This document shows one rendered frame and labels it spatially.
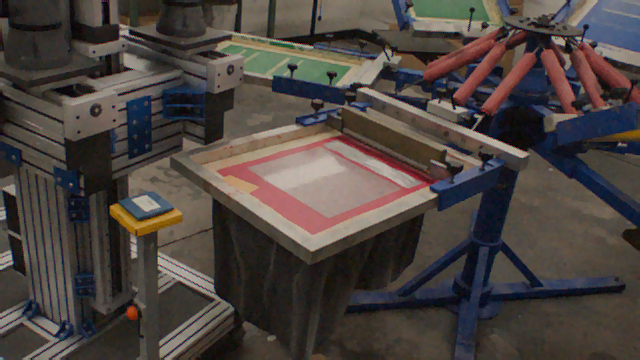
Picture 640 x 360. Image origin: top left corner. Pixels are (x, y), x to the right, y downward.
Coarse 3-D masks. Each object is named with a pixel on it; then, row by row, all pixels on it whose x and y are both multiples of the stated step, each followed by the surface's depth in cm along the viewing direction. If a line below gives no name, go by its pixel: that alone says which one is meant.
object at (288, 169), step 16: (320, 144) 198; (352, 144) 201; (256, 160) 182; (272, 160) 183; (288, 160) 184; (304, 160) 186; (320, 160) 187; (336, 160) 188; (352, 160) 190; (224, 176) 171; (240, 176) 172; (256, 176) 173; (272, 176) 174; (288, 176) 175; (304, 176) 176; (320, 176) 177; (256, 192) 164; (272, 192) 165
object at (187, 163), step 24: (384, 120) 214; (216, 144) 181; (240, 144) 183; (264, 144) 190; (192, 168) 165; (216, 192) 158; (240, 192) 156; (432, 192) 168; (264, 216) 147; (384, 216) 153; (408, 216) 160; (288, 240) 141; (312, 240) 140; (336, 240) 141; (360, 240) 148
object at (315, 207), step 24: (360, 168) 185; (408, 168) 189; (288, 192) 166; (312, 192) 168; (336, 192) 169; (360, 192) 171; (384, 192) 172; (408, 192) 174; (288, 216) 155; (312, 216) 156; (336, 216) 158
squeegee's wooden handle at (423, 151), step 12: (348, 108) 200; (348, 120) 201; (360, 120) 197; (372, 120) 193; (360, 132) 198; (372, 132) 194; (384, 132) 191; (396, 132) 187; (384, 144) 192; (396, 144) 188; (408, 144) 185; (420, 144) 182; (432, 144) 180; (408, 156) 186; (420, 156) 183; (432, 156) 180; (444, 156) 179
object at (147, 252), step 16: (112, 208) 150; (176, 208) 153; (128, 224) 145; (144, 224) 145; (160, 224) 148; (144, 240) 152; (144, 256) 154; (144, 272) 156; (144, 288) 159; (144, 304) 161; (144, 320) 162; (144, 336) 167; (144, 352) 170
